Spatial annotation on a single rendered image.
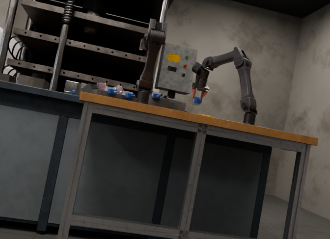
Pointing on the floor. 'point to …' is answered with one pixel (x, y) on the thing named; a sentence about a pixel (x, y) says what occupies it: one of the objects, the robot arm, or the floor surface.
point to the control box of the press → (176, 69)
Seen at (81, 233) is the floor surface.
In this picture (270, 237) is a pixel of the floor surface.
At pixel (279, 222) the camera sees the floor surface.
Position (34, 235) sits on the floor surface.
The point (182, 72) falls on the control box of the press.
